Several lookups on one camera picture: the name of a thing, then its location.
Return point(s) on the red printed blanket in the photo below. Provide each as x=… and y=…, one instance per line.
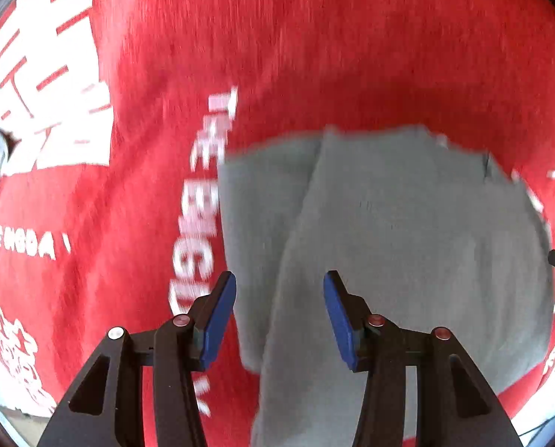
x=305, y=46

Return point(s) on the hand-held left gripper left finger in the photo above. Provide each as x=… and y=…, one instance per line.
x=217, y=321

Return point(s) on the grey sweater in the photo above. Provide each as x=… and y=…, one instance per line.
x=398, y=223

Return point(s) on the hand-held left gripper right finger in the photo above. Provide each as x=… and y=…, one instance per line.
x=340, y=321

